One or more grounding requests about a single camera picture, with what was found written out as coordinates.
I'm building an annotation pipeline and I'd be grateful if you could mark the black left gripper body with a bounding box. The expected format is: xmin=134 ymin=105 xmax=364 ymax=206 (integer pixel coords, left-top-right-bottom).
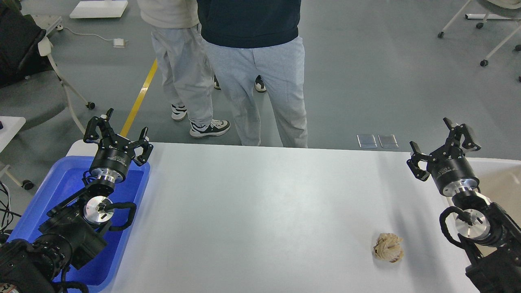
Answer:
xmin=89 ymin=138 xmax=132 ymax=184

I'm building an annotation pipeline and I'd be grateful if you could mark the right metal floor plate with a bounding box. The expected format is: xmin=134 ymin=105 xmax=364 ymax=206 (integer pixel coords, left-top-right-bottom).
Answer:
xmin=378 ymin=135 xmax=399 ymax=149

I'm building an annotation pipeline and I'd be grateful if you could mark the white rolling chair base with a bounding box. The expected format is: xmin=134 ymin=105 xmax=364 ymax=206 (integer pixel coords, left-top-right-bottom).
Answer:
xmin=438 ymin=0 xmax=521 ymax=82

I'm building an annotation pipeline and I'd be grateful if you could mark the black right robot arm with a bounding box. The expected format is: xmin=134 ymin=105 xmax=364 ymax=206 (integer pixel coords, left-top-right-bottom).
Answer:
xmin=406 ymin=118 xmax=521 ymax=293

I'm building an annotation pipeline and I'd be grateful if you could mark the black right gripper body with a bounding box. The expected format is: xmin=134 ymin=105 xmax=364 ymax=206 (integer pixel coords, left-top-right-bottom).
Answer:
xmin=427 ymin=148 xmax=479 ymax=197

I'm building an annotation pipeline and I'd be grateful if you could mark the left metal floor plate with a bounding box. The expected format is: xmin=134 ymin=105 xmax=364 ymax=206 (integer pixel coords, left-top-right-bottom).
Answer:
xmin=357 ymin=135 xmax=378 ymax=149

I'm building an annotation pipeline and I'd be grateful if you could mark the white power adapter with cable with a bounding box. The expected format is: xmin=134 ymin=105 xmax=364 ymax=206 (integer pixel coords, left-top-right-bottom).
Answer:
xmin=56 ymin=25 xmax=127 ymax=48

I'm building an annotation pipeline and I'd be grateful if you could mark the metal floor plate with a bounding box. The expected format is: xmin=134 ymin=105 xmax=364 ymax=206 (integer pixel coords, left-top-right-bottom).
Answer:
xmin=357 ymin=135 xmax=378 ymax=149
xmin=378 ymin=135 xmax=399 ymax=149

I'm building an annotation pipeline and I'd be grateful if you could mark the blue plastic bin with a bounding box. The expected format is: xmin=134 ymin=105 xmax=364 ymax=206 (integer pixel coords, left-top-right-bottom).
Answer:
xmin=1 ymin=156 xmax=150 ymax=293

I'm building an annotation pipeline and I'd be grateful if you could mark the person in light clothes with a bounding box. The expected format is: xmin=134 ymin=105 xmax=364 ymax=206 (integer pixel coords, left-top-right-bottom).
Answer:
xmin=137 ymin=0 xmax=230 ymax=138

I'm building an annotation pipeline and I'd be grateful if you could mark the black cable bundle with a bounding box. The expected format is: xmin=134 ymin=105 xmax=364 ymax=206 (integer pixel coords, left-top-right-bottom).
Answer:
xmin=0 ymin=181 xmax=22 ymax=241

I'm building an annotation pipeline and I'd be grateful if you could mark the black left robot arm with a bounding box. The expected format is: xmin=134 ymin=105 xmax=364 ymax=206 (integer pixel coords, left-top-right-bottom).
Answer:
xmin=1 ymin=108 xmax=154 ymax=293

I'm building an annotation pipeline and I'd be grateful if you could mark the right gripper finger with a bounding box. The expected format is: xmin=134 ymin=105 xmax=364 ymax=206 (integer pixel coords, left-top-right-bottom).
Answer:
xmin=443 ymin=118 xmax=481 ymax=156
xmin=406 ymin=141 xmax=432 ymax=181

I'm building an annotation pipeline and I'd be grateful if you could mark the white side table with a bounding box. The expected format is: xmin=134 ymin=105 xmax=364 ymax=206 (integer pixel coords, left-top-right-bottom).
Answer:
xmin=0 ymin=116 xmax=35 ymax=191

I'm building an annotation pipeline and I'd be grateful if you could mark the white flat board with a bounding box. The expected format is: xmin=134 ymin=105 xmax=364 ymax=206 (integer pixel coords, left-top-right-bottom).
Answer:
xmin=69 ymin=0 xmax=128 ymax=19

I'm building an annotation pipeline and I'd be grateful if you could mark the person in dark top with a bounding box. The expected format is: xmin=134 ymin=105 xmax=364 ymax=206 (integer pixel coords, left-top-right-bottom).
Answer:
xmin=197 ymin=0 xmax=308 ymax=148

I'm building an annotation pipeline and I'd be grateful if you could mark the grey office chair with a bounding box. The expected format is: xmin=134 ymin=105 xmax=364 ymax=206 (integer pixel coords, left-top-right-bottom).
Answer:
xmin=0 ymin=0 xmax=85 ymax=132

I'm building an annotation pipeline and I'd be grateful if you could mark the beige plastic bin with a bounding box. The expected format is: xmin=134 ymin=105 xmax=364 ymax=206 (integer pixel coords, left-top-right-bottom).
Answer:
xmin=468 ymin=157 xmax=521 ymax=225

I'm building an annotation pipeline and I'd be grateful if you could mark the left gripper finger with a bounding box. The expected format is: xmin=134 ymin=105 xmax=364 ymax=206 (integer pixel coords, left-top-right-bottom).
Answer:
xmin=83 ymin=108 xmax=116 ymax=144
xmin=129 ymin=127 xmax=154 ymax=166

